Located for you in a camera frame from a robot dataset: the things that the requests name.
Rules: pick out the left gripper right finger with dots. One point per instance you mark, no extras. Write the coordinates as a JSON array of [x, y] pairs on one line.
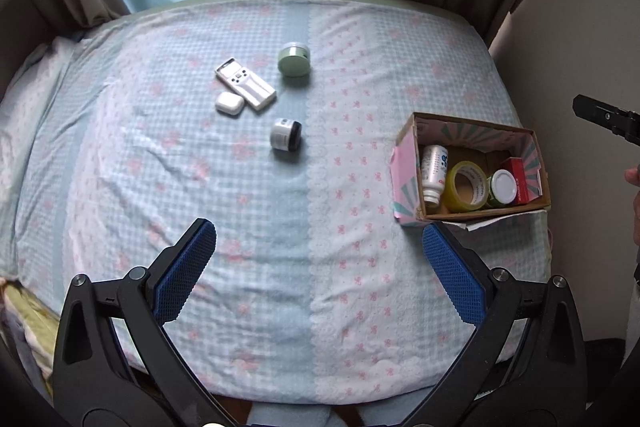
[[524, 364]]

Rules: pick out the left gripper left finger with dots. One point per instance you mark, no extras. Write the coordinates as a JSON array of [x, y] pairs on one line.
[[114, 365]]

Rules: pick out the red small box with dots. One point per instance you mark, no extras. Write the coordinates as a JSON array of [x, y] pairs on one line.
[[527, 184]]

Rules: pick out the green jar white lid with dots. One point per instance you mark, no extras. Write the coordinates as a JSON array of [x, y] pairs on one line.
[[502, 189]]

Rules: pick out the yellow tape roll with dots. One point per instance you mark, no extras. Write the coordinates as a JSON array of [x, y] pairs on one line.
[[466, 188]]

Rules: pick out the white pill bottle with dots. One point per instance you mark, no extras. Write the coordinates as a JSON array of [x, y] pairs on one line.
[[434, 167]]

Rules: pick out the white earbuds case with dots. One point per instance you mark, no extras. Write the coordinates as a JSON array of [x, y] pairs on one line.
[[229, 103]]

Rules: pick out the grey jar black lid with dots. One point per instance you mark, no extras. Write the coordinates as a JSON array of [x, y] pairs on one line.
[[286, 135]]

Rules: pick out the white remote control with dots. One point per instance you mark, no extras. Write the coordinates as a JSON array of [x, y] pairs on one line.
[[257, 93]]

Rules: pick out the pale green cream jar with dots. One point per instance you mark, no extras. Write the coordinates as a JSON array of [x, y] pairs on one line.
[[294, 60]]

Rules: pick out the person's right hand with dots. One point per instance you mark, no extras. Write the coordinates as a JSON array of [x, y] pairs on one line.
[[632, 177]]

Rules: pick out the patterned cardboard box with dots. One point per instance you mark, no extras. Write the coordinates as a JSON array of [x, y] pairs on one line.
[[485, 144]]

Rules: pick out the checkered floral bedsheet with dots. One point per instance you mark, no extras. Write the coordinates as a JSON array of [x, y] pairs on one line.
[[111, 146]]

